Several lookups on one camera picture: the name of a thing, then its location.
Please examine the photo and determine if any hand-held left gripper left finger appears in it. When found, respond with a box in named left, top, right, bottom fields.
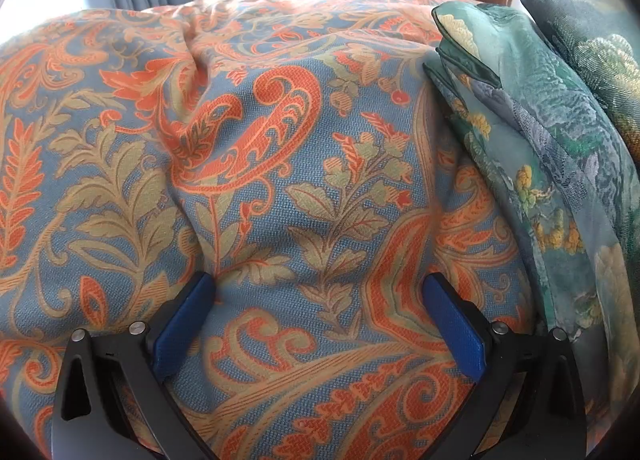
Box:
left=51, top=272, right=221, bottom=460

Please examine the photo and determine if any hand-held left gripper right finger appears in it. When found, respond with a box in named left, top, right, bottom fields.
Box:
left=421, top=272, right=587, bottom=460

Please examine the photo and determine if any green brocade jacket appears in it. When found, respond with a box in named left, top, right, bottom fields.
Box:
left=423, top=0, right=640, bottom=453

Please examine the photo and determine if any orange paisley bedspread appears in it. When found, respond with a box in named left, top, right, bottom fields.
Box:
left=0, top=0, right=566, bottom=460

